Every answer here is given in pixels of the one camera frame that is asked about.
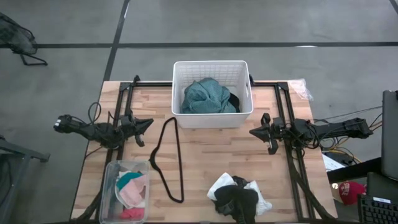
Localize teal dotted shirt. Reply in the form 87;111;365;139
180;77;238;114

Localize white perforated plastic basket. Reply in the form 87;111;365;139
171;60;254;129

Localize white paper sheet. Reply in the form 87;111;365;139
322;153;337;172

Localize black mesh chair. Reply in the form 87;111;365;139
0;11;49;67

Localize light pink cloth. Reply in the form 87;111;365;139
119;175;147;208

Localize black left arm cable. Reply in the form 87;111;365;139
88;101;103;124

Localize white smooth cloth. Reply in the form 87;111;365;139
207;172;238;202

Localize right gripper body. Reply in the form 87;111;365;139
260;112;287;156

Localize grey metal stand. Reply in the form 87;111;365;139
0;135;51;224

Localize small black cloth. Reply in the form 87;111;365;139
228;92;241;113

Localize black fuzzy garment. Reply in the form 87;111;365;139
213;175;259;224

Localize black keyboard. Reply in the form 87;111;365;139
357;194;398;224

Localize black aluminium table frame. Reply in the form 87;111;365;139
70;74;338;223

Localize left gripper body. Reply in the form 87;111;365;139
120;113;146;148

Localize teal sock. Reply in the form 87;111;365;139
115;171;144;191

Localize red cap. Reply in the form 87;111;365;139
338;180;367;206

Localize black velvet hanger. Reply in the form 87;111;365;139
148;116;185;204

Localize black desk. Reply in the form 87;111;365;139
326;157;383;184

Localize clear plastic wrapper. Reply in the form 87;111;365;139
287;78;315;102

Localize bright pink sock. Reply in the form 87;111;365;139
119;207;146;221

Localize clear plastic bin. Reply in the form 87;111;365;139
99;160;150;224

